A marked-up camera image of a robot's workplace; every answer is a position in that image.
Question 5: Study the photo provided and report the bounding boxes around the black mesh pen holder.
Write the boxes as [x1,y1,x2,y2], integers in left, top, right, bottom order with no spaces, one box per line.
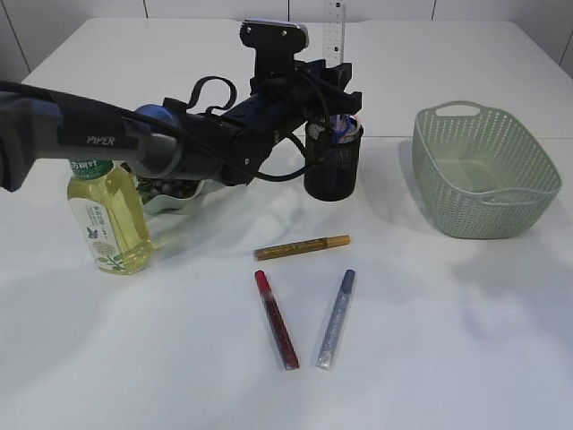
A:
[304,125,363,202]

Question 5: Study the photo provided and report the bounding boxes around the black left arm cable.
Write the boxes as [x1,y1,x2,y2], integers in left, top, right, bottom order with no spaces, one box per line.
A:
[0,73,341,183]

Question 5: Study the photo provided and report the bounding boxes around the green wavy glass plate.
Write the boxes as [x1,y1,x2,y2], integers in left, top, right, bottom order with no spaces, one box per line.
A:
[135,176,223,215]

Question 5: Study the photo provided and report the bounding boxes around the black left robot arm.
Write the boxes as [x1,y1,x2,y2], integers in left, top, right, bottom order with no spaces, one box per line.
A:
[1,60,362,192]

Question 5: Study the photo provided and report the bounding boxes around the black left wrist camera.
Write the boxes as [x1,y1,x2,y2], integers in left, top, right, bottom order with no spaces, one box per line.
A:
[240,19,309,81]

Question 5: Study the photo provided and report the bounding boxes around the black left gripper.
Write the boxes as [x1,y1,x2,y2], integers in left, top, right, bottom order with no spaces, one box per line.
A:
[249,59,363,134]

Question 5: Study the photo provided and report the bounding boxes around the yellow tea bottle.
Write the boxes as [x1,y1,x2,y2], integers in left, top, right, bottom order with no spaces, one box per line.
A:
[67,159,154,275]

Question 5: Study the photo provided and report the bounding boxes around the silver glitter marker pen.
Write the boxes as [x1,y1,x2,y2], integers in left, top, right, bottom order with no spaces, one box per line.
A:
[316,269,355,370]

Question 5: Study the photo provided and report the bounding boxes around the gold glitter marker pen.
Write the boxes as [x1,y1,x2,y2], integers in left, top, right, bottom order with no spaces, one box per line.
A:
[253,235,351,261]

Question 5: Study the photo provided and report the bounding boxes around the green woven plastic basket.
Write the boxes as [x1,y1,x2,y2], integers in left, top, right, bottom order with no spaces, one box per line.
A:
[412,100,562,239]

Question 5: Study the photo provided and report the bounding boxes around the red glitter marker pen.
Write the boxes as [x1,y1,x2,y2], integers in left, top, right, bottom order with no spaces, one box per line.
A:
[254,271,300,371]

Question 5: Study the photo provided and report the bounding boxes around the clear plastic ruler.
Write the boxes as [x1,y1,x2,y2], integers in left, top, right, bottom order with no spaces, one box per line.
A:
[322,0,346,68]

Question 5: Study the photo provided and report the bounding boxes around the purple artificial grape bunch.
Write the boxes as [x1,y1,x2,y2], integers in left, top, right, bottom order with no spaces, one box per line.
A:
[136,177,201,199]

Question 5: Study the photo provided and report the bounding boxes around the blue capped scissors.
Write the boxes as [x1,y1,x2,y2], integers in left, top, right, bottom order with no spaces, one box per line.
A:
[330,115,354,144]

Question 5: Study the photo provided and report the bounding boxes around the pink capped scissors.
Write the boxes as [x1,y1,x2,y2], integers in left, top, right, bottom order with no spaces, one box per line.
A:
[346,116,362,136]

